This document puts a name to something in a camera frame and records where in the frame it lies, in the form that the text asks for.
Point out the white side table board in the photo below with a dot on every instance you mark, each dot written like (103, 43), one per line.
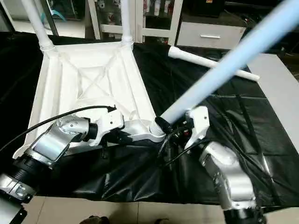
(280, 93)

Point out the white plastic table leg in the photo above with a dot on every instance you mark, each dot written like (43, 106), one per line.
(126, 21)
(210, 61)
(224, 65)
(39, 25)

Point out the white glass door cabinet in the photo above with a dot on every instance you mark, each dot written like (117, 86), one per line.
(140, 18)

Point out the black plastic work mat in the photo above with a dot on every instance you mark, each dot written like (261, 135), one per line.
(224, 107)

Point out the white plastic children's table top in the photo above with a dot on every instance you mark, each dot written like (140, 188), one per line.
(88, 79)

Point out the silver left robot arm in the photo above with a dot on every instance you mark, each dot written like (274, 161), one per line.
(51, 144)

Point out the black box with yellow label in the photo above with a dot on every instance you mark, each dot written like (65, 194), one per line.
(205, 7)

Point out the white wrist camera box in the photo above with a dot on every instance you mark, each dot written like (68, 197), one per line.
(106, 123)
(198, 123)

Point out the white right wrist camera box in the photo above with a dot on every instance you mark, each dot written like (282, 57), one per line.
(198, 123)

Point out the teal plastic object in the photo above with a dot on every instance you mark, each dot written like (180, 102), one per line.
(53, 17)

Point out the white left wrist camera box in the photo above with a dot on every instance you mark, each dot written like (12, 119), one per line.
(106, 123)

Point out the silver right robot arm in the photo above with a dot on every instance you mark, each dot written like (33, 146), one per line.
(229, 177)

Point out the white low drawer unit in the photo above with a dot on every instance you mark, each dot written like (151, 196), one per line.
(210, 35)

